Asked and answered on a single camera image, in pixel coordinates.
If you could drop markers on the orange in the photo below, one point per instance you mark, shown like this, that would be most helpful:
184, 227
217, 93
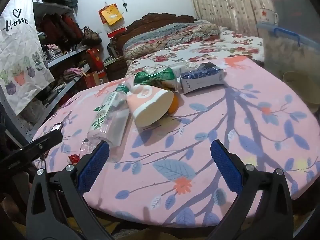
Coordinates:
174, 103

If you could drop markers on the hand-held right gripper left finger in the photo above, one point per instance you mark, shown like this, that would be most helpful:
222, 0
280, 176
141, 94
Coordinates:
93, 165

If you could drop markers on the clear plastic cup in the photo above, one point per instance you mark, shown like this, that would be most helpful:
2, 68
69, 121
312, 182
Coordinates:
181, 69

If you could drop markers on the blue and white carton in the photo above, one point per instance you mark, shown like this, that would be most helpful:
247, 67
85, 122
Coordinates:
200, 78

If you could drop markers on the blue-lid clear storage box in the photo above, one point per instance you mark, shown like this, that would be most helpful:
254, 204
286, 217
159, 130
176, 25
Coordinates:
280, 52

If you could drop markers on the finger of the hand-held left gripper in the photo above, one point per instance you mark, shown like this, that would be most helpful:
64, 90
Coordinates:
47, 140

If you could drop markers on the red paper bag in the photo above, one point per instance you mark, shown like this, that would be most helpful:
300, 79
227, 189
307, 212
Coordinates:
93, 80

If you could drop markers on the crushed green plastic bottle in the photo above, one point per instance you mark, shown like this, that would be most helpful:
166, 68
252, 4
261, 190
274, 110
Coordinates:
142, 78

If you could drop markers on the smartphone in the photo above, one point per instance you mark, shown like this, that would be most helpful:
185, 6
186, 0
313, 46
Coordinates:
57, 126

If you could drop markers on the carved wooden headboard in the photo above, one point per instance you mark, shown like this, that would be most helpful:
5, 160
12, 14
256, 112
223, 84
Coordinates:
160, 18

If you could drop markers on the beige leaf-print curtain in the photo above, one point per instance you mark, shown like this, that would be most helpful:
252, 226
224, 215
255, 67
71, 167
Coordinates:
220, 0

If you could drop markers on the grey metal shelf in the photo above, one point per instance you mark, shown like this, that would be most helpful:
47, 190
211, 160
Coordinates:
67, 56

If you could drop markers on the pink paper cup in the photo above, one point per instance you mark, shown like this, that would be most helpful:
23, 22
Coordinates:
147, 102

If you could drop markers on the hanging keys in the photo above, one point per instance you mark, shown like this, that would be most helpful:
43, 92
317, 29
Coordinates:
124, 5

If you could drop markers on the pink printed blanket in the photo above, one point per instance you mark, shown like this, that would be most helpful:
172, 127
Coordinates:
200, 135

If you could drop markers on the white enamel mug red star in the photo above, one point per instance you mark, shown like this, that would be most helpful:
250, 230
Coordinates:
267, 16

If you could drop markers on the brown handbag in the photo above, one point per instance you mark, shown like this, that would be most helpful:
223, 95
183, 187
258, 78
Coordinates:
91, 36

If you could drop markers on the dark wooden nightstand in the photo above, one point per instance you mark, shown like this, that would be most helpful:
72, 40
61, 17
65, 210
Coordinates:
116, 67

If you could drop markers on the clear plastic bottle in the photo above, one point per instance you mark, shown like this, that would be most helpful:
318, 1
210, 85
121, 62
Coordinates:
110, 115

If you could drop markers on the pink cloth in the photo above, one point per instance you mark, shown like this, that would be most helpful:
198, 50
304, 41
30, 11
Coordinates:
72, 72

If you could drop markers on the floral bedsheet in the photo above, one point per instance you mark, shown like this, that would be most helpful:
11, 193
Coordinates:
200, 50

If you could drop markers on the red and yellow wall calendar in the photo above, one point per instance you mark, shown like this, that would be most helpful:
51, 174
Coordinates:
111, 15

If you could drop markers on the red candy wrapper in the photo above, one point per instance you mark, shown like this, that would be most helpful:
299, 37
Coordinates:
73, 158

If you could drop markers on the patterned quilt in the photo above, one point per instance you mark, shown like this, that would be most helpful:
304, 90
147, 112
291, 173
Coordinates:
170, 36

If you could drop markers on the red bags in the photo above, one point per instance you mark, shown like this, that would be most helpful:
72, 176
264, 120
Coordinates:
60, 28

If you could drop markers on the beige round bin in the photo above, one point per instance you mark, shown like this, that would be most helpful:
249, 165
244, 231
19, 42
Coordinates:
300, 85

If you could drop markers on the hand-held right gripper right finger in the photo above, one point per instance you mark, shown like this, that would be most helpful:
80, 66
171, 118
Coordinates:
225, 165

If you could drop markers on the white printed tote bag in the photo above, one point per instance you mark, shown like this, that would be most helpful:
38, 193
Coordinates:
20, 55

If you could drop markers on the small clear bottle red cap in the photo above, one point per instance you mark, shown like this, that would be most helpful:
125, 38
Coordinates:
86, 147

